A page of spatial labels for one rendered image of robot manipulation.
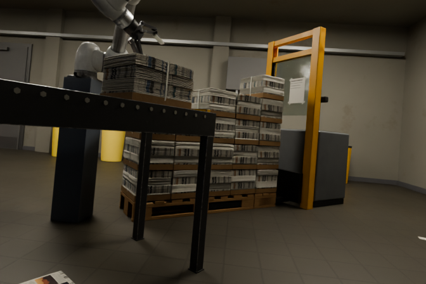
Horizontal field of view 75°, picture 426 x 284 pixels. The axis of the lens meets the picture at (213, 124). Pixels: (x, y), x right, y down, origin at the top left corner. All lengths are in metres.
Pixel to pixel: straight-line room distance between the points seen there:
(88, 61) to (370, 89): 4.94
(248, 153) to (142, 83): 1.53
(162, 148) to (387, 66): 4.84
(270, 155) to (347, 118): 3.11
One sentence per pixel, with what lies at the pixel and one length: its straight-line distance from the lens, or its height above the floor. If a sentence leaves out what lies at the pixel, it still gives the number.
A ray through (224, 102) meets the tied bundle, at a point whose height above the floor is 0.96.
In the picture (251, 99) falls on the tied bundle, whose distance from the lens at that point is 2.61.
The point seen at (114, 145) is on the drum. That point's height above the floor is 0.30.
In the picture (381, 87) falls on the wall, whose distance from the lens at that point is 6.01.
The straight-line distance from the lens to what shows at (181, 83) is 1.47.
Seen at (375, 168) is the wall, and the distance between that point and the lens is 5.93.
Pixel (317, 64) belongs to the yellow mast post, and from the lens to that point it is 3.05.
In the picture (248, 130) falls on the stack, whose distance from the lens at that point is 2.60.
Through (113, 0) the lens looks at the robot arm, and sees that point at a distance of 1.39.
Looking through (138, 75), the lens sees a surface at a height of 0.93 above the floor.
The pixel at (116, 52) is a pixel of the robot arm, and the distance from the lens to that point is 2.18.
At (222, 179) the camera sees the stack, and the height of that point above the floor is 0.29.
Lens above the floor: 0.71
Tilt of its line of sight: 1 degrees up
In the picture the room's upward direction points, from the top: 5 degrees clockwise
